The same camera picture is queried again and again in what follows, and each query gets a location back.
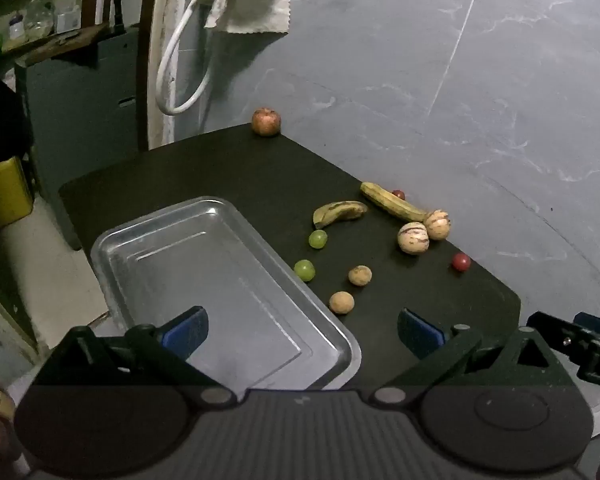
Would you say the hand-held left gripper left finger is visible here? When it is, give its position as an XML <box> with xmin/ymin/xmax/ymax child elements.
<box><xmin>40</xmin><ymin>306</ymin><xmax>238</xmax><ymax>408</ymax></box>

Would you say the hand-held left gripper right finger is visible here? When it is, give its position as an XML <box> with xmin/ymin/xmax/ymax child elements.
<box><xmin>367</xmin><ymin>308</ymin><xmax>581</xmax><ymax>408</ymax></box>

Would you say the metal tray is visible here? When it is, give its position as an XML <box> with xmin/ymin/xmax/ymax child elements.
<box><xmin>90</xmin><ymin>196</ymin><xmax>363</xmax><ymax>392</ymax></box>

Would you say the striped pepino melon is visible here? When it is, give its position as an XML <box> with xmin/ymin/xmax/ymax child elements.
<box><xmin>397</xmin><ymin>221</ymin><xmax>430</xmax><ymax>255</ymax></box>
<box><xmin>423</xmin><ymin>209</ymin><xmax>451</xmax><ymax>241</ymax></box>

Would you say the long yellow banana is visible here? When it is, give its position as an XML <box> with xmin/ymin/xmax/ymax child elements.
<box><xmin>360</xmin><ymin>181</ymin><xmax>429</xmax><ymax>222</ymax></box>

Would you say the short spotted banana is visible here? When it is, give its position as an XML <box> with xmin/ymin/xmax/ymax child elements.
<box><xmin>312</xmin><ymin>200</ymin><xmax>369</xmax><ymax>229</ymax></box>

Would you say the red apple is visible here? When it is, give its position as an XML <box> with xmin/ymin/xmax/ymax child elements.
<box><xmin>251</xmin><ymin>107</ymin><xmax>282</xmax><ymax>137</ymax></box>

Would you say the yellow container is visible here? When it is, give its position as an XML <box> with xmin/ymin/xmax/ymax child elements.
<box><xmin>0</xmin><ymin>155</ymin><xmax>36</xmax><ymax>236</ymax></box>

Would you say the grey cabinet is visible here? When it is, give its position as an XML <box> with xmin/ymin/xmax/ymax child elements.
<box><xmin>15</xmin><ymin>25</ymin><xmax>151</xmax><ymax>251</ymax></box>

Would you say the black bag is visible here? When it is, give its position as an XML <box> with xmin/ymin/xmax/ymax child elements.
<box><xmin>0</xmin><ymin>80</ymin><xmax>33</xmax><ymax>166</ymax></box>

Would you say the wooden board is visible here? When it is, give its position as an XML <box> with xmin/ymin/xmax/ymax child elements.
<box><xmin>0</xmin><ymin>22</ymin><xmax>111</xmax><ymax>66</ymax></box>

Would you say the small white box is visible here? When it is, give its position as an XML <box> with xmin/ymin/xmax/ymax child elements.
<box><xmin>55</xmin><ymin>5</ymin><xmax>81</xmax><ymax>31</ymax></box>

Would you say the clear plastic bag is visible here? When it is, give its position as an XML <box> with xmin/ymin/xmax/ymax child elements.
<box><xmin>25</xmin><ymin>2</ymin><xmax>56</xmax><ymax>33</ymax></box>

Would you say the white hose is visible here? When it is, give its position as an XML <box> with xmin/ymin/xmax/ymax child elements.
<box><xmin>155</xmin><ymin>0</ymin><xmax>213</xmax><ymax>116</ymax></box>

